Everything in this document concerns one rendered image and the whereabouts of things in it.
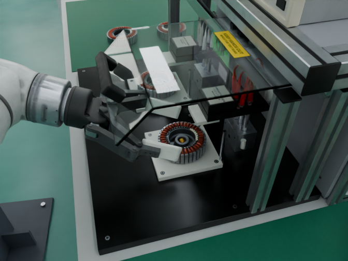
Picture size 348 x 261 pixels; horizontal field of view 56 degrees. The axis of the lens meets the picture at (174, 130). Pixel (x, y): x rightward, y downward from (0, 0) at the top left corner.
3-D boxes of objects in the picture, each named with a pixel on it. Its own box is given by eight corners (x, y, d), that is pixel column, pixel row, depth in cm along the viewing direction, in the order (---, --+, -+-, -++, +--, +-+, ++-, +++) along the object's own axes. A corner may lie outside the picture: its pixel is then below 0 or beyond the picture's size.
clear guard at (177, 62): (115, 146, 46) (110, 114, 42) (98, 61, 63) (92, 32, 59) (316, 107, 53) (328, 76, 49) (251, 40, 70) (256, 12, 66)
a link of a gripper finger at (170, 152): (143, 138, 56) (142, 140, 56) (182, 146, 57) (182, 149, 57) (139, 150, 58) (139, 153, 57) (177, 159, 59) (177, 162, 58)
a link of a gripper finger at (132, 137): (104, 105, 60) (97, 107, 59) (145, 141, 55) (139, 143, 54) (101, 122, 62) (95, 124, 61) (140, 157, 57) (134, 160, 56)
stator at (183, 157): (167, 170, 72) (167, 159, 70) (152, 137, 80) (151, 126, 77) (213, 158, 75) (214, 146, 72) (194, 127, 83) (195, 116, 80)
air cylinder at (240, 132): (234, 152, 78) (237, 135, 74) (222, 131, 83) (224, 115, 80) (253, 148, 79) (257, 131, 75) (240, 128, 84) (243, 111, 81)
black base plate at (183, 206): (99, 256, 61) (97, 250, 60) (78, 74, 107) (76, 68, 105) (318, 199, 71) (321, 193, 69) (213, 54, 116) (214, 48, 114)
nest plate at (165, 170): (158, 181, 71) (158, 177, 71) (144, 135, 82) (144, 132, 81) (222, 167, 74) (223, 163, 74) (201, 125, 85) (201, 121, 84)
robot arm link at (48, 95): (25, 131, 58) (59, 139, 59) (26, 88, 53) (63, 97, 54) (43, 104, 65) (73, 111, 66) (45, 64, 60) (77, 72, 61)
